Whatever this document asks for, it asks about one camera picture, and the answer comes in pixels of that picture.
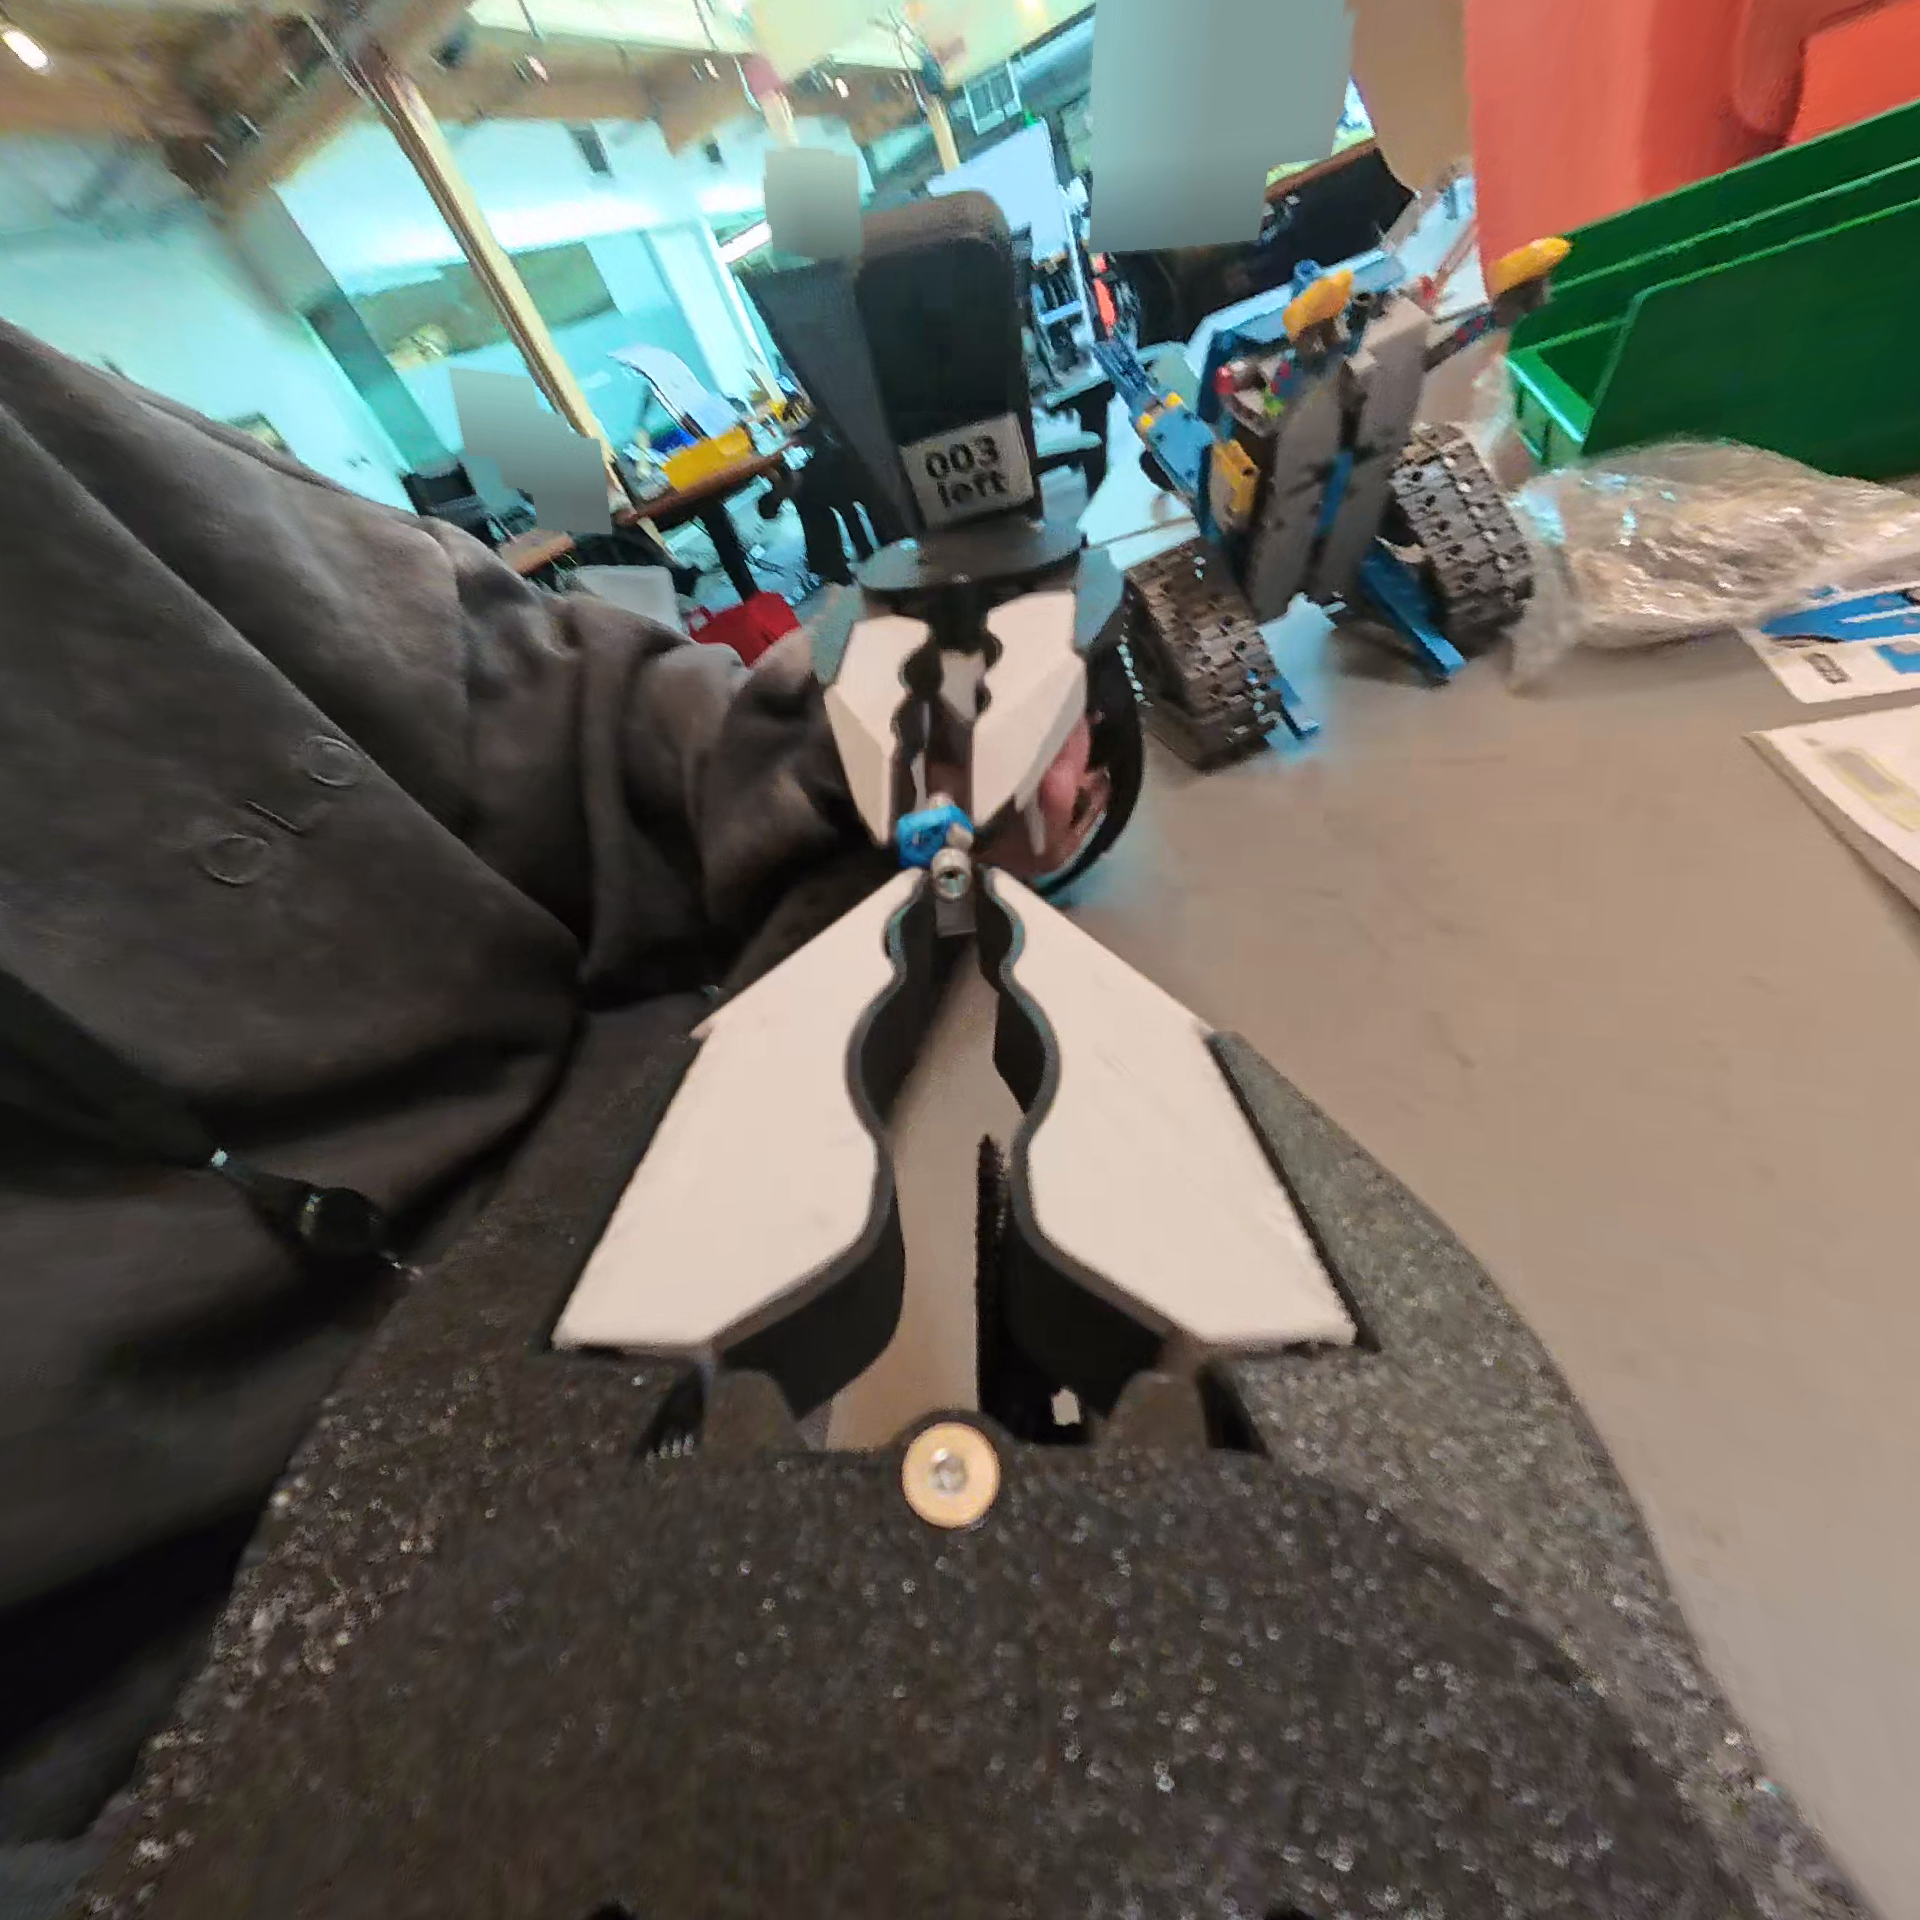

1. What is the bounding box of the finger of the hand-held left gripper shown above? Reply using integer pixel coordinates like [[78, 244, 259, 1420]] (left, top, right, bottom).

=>
[[952, 592, 1089, 847], [826, 616, 924, 855]]

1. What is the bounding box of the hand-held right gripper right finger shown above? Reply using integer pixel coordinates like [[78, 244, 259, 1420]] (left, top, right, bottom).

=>
[[972, 872, 1362, 1413]]

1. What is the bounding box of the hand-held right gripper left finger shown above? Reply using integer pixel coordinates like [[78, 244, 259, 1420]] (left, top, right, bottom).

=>
[[550, 872, 924, 1415]]

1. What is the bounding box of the person's left forearm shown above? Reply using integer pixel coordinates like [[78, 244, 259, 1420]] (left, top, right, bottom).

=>
[[497, 592, 902, 999]]

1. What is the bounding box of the grey desk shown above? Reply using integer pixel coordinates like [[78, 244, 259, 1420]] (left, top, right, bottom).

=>
[[705, 450, 1920, 1920]]

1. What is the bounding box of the person's left hand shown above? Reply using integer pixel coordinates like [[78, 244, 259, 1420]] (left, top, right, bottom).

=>
[[1030, 728, 1120, 887]]

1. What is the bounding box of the blue tracked toy robot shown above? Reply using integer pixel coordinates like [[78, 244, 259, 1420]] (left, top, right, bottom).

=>
[[1125, 232, 1578, 776]]

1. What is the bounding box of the person's dark hoodie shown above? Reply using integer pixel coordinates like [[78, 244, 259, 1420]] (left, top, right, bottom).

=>
[[0, 321, 902, 1920]]

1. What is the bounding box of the clear plastic bag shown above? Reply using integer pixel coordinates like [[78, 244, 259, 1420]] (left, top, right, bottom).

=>
[[1504, 439, 1920, 695]]

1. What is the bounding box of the orange felt tote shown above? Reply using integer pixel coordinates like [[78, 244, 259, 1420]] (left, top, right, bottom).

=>
[[1459, 0, 1920, 269]]

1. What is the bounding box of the green storage bin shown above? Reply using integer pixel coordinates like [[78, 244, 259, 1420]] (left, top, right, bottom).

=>
[[1504, 96, 1920, 472]]

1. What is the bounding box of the instruction booklet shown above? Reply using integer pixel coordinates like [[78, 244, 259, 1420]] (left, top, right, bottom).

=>
[[1746, 703, 1920, 912]]

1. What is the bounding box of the blue sticker sheet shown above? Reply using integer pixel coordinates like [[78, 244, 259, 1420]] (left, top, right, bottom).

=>
[[1740, 576, 1920, 707]]

